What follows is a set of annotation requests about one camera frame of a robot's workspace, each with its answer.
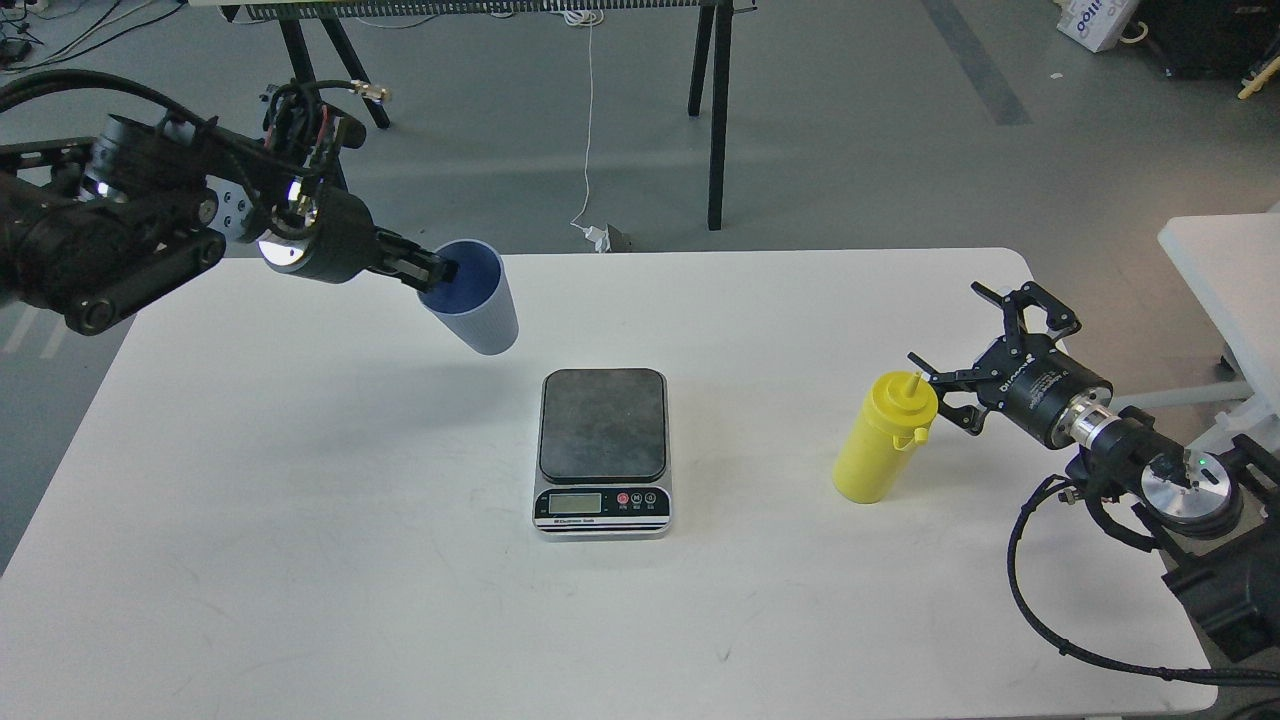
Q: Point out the white cardboard box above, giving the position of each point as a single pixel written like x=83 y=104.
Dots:
x=1100 y=25

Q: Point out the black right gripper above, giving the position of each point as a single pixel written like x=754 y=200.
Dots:
x=1045 y=390

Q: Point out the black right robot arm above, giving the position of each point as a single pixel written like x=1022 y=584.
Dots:
x=1213 y=513

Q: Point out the blue ribbed plastic cup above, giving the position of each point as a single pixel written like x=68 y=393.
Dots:
x=477 y=305

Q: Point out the white side table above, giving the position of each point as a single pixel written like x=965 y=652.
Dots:
x=1231 y=264

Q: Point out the yellow squeeze seasoning bottle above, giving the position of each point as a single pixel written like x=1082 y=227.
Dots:
x=895 y=418

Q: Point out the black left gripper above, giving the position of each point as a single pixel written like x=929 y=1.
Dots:
x=345 y=242

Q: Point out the white power plug adapter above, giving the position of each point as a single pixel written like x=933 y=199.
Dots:
x=598 y=238

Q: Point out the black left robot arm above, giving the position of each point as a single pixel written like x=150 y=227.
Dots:
x=96 y=228

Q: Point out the silver digital kitchen scale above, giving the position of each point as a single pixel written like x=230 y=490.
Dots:
x=603 y=468

